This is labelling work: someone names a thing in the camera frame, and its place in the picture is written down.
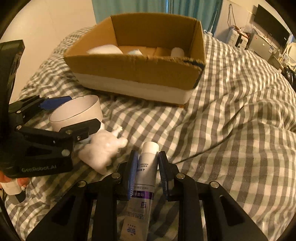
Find open cardboard box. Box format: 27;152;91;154
64;13;206;105

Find person's left hand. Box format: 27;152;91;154
0;171;30;195

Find black wall television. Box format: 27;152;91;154
253;4;290;48

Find white tube in box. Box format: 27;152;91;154
171;47;185;58

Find silver mini fridge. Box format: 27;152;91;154
246;33;278;61

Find teal window curtain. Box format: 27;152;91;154
92;0;223;33

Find grey checkered duvet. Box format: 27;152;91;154
5;27;295;240

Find white purple toothpaste tube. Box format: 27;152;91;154
120;142;159;240

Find blue white tissue pack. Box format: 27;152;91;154
127;49;143;56

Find white tape roll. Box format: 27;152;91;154
49;95;103;132

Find black garbage bags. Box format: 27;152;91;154
281;66;296;91

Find oval white vanity mirror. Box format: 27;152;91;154
283;42;296;67

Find white cloth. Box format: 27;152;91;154
87;44;123;55

